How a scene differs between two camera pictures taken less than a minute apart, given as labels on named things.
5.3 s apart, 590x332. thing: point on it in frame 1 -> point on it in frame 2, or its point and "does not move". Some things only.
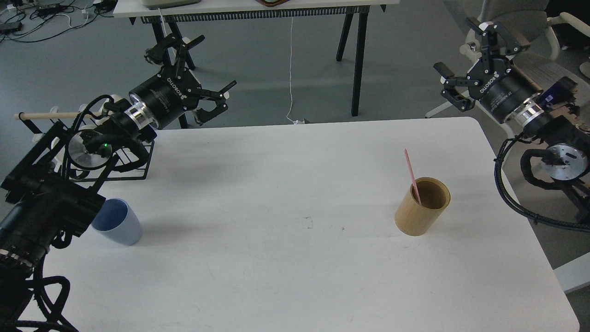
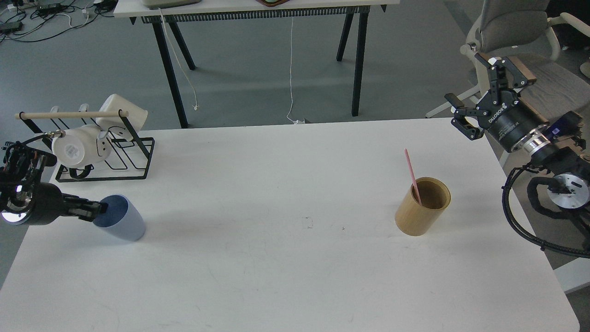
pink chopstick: (414, 184) does not move
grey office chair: (535, 60) does not move
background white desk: (355, 12) does not move
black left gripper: (175, 90) -> (50, 203)
